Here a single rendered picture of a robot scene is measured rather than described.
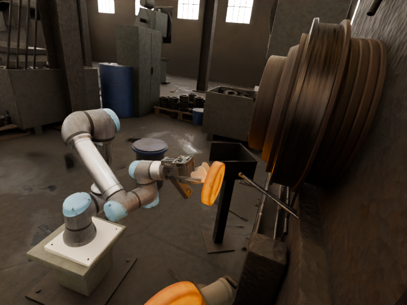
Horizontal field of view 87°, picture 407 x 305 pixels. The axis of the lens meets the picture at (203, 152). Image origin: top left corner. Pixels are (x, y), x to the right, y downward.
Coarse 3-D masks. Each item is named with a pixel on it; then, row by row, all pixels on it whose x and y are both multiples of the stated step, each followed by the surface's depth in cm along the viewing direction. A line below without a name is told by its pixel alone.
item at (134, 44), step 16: (128, 32) 352; (144, 32) 359; (160, 32) 400; (128, 48) 362; (144, 48) 369; (160, 48) 412; (128, 64) 373; (144, 64) 380; (144, 80) 391; (144, 96) 403; (144, 112) 415
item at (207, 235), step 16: (224, 144) 142; (240, 144) 144; (224, 160) 148; (240, 160) 143; (256, 160) 123; (224, 176) 121; (224, 192) 137; (224, 208) 143; (224, 224) 149; (208, 240) 157; (224, 240) 159
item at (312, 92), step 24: (336, 24) 50; (312, 48) 43; (336, 48) 43; (312, 72) 43; (336, 72) 42; (312, 96) 43; (288, 120) 44; (312, 120) 43; (288, 144) 47; (312, 144) 45; (288, 168) 51
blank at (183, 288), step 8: (168, 288) 45; (176, 288) 46; (184, 288) 46; (192, 288) 48; (160, 296) 44; (168, 296) 44; (176, 296) 44; (184, 296) 45; (192, 296) 47; (200, 296) 50; (144, 304) 44; (152, 304) 43; (160, 304) 43; (168, 304) 43; (176, 304) 45; (184, 304) 47; (192, 304) 49; (200, 304) 51
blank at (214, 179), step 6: (216, 162) 75; (210, 168) 72; (216, 168) 72; (222, 168) 76; (210, 174) 70; (216, 174) 70; (222, 174) 80; (210, 180) 70; (216, 180) 72; (222, 180) 84; (204, 186) 70; (210, 186) 69; (216, 186) 80; (204, 192) 70; (210, 192) 70; (216, 192) 79; (204, 198) 72; (210, 198) 71; (210, 204) 74
